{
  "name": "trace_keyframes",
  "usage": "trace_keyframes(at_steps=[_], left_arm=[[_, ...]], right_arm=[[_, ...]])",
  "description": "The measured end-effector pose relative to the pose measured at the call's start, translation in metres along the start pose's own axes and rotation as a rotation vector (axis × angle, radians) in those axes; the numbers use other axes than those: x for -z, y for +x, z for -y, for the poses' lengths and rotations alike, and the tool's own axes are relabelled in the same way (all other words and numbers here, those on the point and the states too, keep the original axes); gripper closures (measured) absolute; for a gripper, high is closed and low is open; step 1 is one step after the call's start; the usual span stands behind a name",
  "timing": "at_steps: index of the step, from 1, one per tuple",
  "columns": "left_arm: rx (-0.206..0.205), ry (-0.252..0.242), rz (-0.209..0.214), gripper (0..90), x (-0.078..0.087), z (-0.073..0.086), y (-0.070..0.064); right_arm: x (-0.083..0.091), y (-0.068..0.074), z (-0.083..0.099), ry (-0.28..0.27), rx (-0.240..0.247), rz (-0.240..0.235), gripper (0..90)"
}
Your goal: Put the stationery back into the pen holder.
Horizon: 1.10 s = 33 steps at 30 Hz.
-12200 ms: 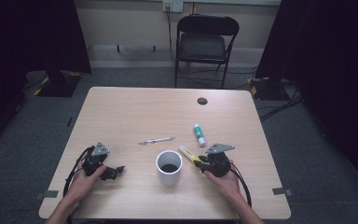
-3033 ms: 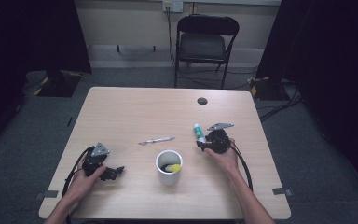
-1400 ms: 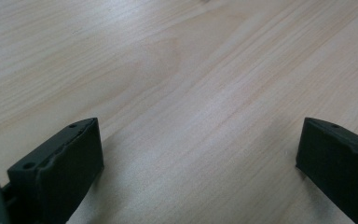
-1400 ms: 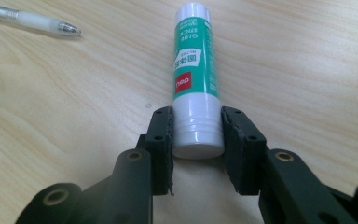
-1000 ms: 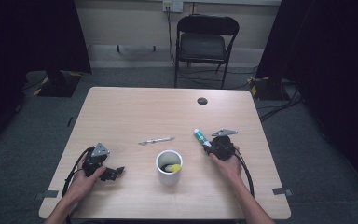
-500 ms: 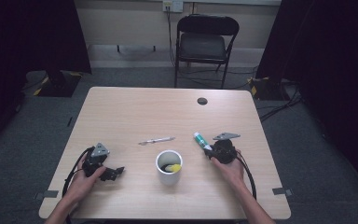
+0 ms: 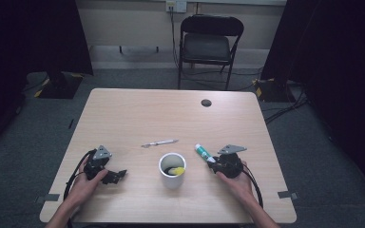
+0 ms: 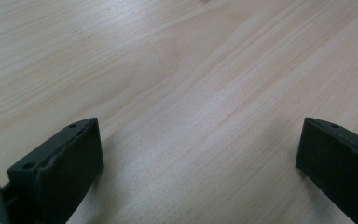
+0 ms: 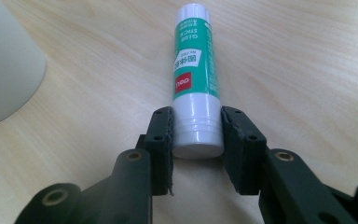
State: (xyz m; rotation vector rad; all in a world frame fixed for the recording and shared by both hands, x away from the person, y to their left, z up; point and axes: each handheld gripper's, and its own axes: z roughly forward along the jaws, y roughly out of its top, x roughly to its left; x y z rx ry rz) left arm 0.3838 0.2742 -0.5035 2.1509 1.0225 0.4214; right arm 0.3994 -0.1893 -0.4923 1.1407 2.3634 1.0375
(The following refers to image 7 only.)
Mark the black folding chair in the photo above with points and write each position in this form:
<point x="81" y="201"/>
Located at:
<point x="206" y="47"/>

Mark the dark curtain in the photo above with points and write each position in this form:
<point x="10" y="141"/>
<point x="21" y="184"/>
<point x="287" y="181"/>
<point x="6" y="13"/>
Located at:
<point x="28" y="38"/>
<point x="339" y="63"/>

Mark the grey tape strip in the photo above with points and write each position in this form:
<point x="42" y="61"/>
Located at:
<point x="48" y="198"/>
<point x="289" y="195"/>

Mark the green and white glue stick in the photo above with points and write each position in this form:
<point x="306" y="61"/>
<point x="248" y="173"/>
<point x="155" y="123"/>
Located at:
<point x="202" y="153"/>

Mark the silver pen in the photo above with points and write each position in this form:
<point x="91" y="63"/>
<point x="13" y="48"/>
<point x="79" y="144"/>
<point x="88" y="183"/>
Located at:
<point x="160" y="143"/>

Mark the yellow highlighter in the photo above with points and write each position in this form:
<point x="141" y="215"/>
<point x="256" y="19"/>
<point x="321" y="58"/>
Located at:
<point x="177" y="171"/>

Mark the white wall socket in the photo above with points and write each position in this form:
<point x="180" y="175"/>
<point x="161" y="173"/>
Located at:
<point x="176" y="5"/>

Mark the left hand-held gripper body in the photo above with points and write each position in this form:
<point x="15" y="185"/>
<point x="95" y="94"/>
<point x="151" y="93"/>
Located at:
<point x="96" y="166"/>

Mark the person's left hand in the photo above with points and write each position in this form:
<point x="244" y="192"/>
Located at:
<point x="82" y="191"/>

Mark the black box with yellow tape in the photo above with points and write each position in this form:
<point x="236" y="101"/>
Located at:
<point x="271" y="90"/>

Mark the white cup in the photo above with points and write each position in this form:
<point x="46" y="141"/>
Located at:
<point x="172" y="182"/>

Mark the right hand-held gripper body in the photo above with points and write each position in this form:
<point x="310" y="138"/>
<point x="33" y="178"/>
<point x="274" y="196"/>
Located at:
<point x="229" y="166"/>

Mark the black table grommet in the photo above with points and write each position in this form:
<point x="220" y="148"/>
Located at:
<point x="206" y="103"/>

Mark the person's right hand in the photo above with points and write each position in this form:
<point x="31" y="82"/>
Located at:
<point x="240" y="186"/>

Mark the black marker on floor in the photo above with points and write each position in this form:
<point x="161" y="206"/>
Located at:
<point x="71" y="123"/>

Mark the black stand base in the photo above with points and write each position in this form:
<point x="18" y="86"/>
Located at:
<point x="61" y="86"/>

